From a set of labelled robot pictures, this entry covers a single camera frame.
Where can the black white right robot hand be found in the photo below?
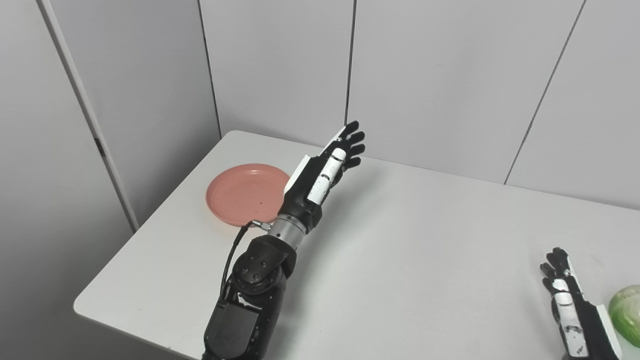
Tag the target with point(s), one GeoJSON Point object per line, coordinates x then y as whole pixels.
{"type": "Point", "coordinates": [582, 325]}

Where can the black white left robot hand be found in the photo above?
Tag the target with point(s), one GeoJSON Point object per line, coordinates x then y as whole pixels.
{"type": "Point", "coordinates": [307, 185]}

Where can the green white toy cabbage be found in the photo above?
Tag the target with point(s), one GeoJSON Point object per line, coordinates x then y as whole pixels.
{"type": "Point", "coordinates": [627, 315]}

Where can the pink plastic plate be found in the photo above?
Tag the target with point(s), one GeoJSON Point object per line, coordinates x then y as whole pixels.
{"type": "Point", "coordinates": [240, 195]}

